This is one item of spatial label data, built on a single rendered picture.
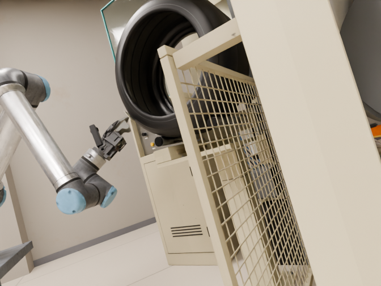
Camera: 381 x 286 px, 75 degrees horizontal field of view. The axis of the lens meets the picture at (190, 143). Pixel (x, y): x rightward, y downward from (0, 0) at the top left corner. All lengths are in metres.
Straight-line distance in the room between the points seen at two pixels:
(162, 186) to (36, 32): 3.15
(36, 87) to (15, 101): 0.18
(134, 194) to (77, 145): 1.06
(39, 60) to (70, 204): 3.44
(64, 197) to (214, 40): 0.72
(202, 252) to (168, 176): 0.61
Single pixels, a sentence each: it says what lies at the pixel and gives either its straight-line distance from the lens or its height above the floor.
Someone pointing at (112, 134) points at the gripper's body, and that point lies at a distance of 1.13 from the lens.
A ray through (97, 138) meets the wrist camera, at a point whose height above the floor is 0.98.
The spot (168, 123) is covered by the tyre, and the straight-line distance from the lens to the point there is 1.03.
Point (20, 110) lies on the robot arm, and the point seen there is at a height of 1.13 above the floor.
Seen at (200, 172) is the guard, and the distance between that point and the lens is 0.43.
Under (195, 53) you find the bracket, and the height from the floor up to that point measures 0.96.
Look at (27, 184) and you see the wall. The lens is 3.89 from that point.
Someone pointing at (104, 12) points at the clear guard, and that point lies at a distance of 2.52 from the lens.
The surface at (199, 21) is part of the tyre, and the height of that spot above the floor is 1.25.
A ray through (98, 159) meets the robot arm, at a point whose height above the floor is 0.89.
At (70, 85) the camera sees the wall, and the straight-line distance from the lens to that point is 4.04.
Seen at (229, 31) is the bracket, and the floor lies 0.97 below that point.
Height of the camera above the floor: 0.80
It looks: 3 degrees up
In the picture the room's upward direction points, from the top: 16 degrees counter-clockwise
